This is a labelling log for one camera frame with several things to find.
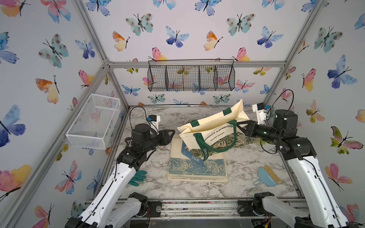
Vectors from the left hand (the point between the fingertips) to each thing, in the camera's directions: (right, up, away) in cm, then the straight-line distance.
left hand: (173, 131), depth 72 cm
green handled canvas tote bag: (+21, -1, -5) cm, 21 cm away
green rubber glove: (-22, -28, +13) cm, 37 cm away
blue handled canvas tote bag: (+5, -23, +15) cm, 27 cm away
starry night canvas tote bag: (+6, -22, +15) cm, 27 cm away
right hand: (+30, +4, -8) cm, 32 cm away
